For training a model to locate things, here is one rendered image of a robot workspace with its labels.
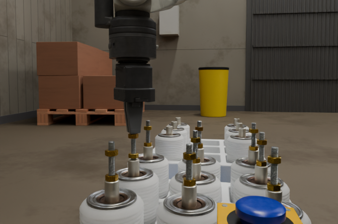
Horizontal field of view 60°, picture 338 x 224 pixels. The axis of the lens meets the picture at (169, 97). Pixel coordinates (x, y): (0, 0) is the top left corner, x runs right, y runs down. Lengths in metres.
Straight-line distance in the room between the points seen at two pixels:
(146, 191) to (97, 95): 2.42
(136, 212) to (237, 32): 4.00
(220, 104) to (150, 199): 3.01
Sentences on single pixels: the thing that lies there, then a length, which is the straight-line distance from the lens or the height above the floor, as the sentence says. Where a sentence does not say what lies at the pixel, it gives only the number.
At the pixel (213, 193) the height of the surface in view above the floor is 0.24.
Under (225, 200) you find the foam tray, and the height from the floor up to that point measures 0.18.
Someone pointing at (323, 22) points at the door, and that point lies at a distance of 4.56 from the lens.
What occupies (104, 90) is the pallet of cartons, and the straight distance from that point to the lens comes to 2.91.
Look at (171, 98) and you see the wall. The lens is 4.31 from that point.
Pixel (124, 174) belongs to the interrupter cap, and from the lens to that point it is 0.59.
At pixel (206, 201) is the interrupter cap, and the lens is 0.46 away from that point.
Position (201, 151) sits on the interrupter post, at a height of 0.27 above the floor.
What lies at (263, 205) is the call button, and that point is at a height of 0.33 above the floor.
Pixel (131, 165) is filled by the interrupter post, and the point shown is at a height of 0.27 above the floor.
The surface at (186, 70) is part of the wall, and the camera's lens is 4.28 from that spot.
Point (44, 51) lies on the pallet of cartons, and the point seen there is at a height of 0.71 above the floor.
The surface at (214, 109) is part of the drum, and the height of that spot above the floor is 0.09.
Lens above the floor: 0.43
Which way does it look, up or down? 3 degrees down
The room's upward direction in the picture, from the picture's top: straight up
